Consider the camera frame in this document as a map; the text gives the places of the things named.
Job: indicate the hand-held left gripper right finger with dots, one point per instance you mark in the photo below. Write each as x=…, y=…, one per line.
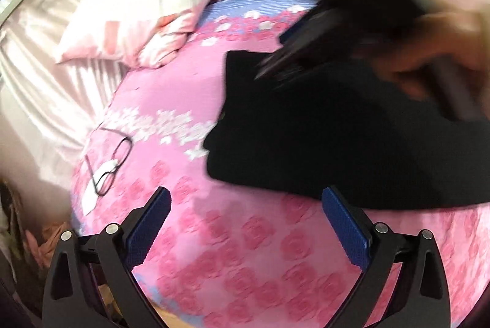
x=344, y=224

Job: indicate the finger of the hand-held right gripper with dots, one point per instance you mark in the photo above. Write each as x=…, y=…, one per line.
x=302, y=27
x=298, y=64

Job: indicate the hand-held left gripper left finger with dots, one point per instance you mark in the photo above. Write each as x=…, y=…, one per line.
x=149, y=228

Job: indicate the black pants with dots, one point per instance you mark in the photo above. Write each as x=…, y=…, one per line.
x=325, y=144

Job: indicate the person's right hand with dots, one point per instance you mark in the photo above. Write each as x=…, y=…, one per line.
x=451, y=33

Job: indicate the white paper slip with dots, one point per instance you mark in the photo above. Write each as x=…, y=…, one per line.
x=92, y=198

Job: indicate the black eyeglasses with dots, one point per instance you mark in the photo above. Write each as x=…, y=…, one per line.
x=115, y=159

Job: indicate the pink floral blanket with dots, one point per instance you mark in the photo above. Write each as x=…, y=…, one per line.
x=237, y=236

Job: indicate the crumpled cloth pile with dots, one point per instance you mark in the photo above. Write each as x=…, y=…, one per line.
x=34, y=244

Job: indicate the white cat face pillow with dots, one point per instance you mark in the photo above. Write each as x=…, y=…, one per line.
x=145, y=6

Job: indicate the pink satin sheet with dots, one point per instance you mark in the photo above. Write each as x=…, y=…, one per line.
x=42, y=75

